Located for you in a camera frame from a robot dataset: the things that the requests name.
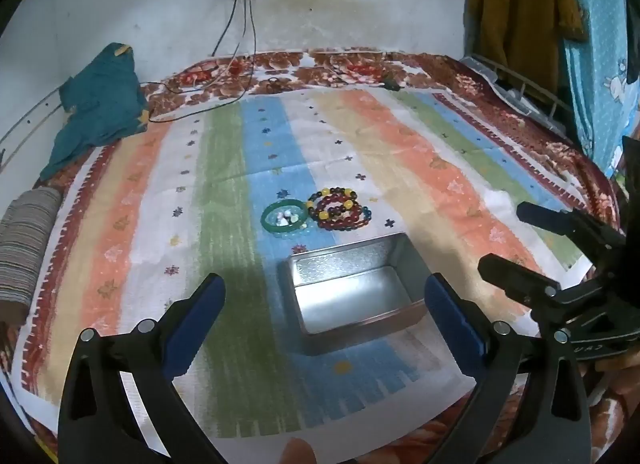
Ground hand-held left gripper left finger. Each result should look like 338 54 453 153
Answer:
57 272 226 464

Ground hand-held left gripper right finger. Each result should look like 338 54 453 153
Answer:
424 272 593 464

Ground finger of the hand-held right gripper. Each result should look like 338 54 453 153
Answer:
517 203 626 257
477 254 563 310

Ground silver metal tin box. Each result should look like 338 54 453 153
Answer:
277 232 432 356

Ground green bangle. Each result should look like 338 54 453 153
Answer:
260 199 309 236

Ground dark blue bead bracelet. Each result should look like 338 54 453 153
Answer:
346 203 375 226

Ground dark red bead bracelet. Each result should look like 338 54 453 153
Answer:
314 195 367 233

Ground yellow and black bead bracelet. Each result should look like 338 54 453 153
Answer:
305 186 359 221

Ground brown floral bedsheet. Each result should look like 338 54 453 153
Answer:
0 46 640 464

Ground pastel striped blanket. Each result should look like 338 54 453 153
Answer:
10 89 596 440

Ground turquoise printed curtain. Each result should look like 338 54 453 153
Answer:
557 0 640 180

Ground grey striped bolster pillow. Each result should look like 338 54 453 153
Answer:
0 187 63 325

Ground mustard hanging garment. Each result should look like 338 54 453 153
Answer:
467 0 586 95

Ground teal cloth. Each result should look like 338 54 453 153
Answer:
39 42 150 182

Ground wall conduit pipes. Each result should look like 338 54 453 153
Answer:
0 89 66 170

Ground white cable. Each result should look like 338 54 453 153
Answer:
190 0 251 91

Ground black cable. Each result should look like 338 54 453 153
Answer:
147 0 258 123
210 0 241 57

